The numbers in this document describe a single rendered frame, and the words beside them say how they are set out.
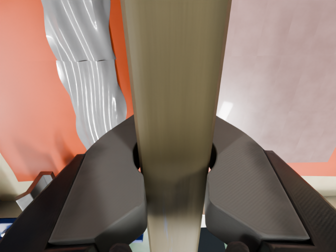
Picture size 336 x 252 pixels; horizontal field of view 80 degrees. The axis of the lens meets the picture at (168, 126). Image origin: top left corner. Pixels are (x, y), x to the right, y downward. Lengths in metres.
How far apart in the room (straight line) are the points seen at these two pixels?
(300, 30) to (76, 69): 0.26
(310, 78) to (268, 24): 0.09
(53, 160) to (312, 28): 0.39
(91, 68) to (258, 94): 0.21
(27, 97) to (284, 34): 0.32
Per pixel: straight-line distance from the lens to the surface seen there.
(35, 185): 0.35
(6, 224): 0.46
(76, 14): 0.25
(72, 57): 0.27
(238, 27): 0.26
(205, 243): 0.78
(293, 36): 0.28
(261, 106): 0.30
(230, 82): 0.27
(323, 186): 0.46
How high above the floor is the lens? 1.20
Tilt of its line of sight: 58 degrees down
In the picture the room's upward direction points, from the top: 180 degrees clockwise
